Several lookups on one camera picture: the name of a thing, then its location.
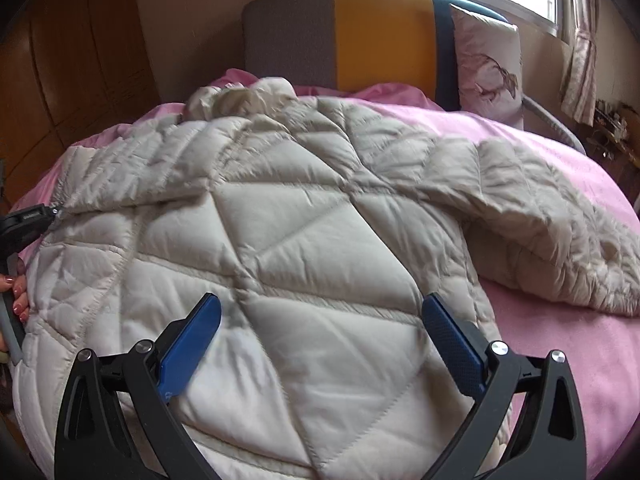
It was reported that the grey yellow blue headboard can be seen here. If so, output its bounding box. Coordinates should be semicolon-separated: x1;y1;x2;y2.
242;0;523;111

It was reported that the pink bed blanket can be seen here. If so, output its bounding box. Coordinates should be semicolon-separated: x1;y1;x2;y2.
7;67;640;480

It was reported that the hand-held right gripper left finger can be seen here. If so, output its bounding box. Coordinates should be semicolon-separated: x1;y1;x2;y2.
54;292;223;480

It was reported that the cluttered wooden desk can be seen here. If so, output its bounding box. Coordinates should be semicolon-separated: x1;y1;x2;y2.
591;100;640;173

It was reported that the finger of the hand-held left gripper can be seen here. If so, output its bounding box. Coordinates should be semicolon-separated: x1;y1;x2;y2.
9;204;56;228

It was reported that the beige quilted puffer jacket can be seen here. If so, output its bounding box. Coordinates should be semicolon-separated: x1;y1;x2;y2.
10;77;640;480

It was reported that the grey curved chair rail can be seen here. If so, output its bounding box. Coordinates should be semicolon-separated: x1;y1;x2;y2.
520;95;587;155

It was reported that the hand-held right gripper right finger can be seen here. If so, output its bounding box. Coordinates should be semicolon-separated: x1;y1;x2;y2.
422;294;588;480

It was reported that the brown wooden wardrobe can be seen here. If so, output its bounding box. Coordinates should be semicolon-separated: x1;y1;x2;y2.
0;0;162;213

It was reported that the white deer print pillow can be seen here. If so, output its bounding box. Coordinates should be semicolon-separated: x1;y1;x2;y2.
450;4;526;128

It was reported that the pink patterned curtain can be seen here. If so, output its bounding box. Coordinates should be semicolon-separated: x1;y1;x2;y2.
559;0;602;127

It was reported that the person's left hand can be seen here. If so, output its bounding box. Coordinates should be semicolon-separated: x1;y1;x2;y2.
0;256;32;356

